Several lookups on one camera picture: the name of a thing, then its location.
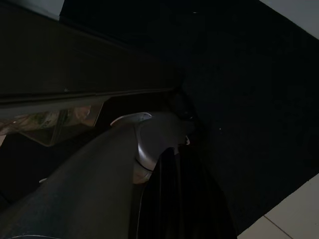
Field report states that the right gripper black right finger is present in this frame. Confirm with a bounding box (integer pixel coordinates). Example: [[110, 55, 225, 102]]
[[178, 145, 238, 239]]

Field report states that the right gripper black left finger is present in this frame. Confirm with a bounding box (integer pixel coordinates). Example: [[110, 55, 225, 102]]
[[139, 146, 179, 239]]

